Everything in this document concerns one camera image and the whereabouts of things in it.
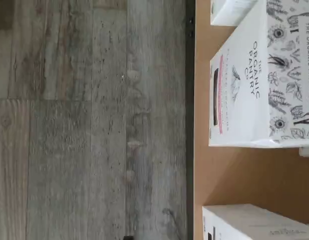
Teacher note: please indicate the white box green strip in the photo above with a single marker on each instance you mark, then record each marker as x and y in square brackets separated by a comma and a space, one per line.
[244, 225]

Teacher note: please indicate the white box pink strip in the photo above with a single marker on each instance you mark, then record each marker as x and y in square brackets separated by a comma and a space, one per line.
[239, 112]

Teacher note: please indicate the brown low shelf board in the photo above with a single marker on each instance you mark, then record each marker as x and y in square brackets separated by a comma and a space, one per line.
[244, 175]

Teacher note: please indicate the white box orange strip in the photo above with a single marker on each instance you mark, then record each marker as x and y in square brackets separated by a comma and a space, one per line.
[232, 15]

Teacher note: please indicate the white botanical print box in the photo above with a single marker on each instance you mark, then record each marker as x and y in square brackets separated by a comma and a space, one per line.
[307, 151]

